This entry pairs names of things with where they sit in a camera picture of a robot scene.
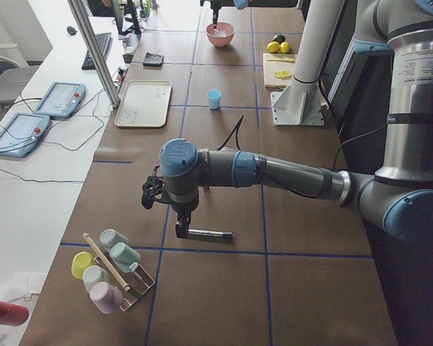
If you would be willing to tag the upper yellow lemon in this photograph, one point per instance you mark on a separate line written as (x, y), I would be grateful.
(284, 47)

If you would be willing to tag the wooden rack handle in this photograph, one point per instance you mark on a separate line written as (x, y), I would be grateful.
(104, 259)

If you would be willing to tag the near teach pendant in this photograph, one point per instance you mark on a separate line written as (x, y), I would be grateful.
(22, 134)

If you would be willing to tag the computer mouse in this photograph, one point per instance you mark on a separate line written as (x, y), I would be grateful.
(71, 30)

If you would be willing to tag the aluminium frame post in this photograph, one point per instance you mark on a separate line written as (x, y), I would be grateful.
(82, 19)

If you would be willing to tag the red bottle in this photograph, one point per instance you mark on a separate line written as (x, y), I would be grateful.
(12, 314)

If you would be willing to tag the wire cup rack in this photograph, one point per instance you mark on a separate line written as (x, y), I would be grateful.
(140, 282)

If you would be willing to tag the grey cup on rack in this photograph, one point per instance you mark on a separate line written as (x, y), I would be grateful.
(110, 237)

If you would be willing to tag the yellow plastic knife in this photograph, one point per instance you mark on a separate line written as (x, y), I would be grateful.
(286, 60)

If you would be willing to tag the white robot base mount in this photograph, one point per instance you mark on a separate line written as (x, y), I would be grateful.
(299, 103)

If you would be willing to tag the lower yellow lemon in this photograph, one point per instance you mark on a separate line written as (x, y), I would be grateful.
(273, 47)

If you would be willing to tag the far teach pendant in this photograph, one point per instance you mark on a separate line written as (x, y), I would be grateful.
(61, 100)

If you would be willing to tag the bamboo cutting board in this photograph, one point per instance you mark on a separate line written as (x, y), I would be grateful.
(269, 67)

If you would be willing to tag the office chair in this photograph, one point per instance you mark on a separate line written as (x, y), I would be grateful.
(13, 78)

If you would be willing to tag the yellow lemon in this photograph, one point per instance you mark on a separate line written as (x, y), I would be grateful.
(284, 47)
(273, 47)

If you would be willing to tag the teach pendant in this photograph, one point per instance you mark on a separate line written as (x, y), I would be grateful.
(61, 100)
(22, 134)

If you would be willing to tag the green cup on rack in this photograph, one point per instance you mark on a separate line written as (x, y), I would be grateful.
(124, 256)

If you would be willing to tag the pink bowl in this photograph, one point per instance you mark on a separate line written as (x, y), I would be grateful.
(220, 41)

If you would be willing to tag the lemon slices stack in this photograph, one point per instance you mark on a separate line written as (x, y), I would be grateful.
(283, 74)

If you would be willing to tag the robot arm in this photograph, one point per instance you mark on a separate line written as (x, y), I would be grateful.
(397, 198)

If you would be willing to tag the green avocado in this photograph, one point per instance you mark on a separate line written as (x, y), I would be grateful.
(279, 38)

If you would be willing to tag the steel muddler black tip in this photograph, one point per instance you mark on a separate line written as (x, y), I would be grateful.
(206, 235)

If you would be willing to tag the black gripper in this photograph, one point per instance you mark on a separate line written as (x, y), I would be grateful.
(214, 7)
(182, 210)

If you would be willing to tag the yellow cup on rack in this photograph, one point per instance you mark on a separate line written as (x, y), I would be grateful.
(81, 261)

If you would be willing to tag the cream bear tray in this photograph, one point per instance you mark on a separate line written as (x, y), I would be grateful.
(144, 104)

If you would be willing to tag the pink cup on rack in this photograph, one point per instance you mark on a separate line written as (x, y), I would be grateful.
(106, 297)

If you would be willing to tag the white cup on rack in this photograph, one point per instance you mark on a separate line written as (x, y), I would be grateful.
(93, 275)

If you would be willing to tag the light blue plastic cup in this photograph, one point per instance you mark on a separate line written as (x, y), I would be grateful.
(214, 98)

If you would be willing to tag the grey folded cloth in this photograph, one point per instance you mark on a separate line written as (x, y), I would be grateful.
(153, 60)

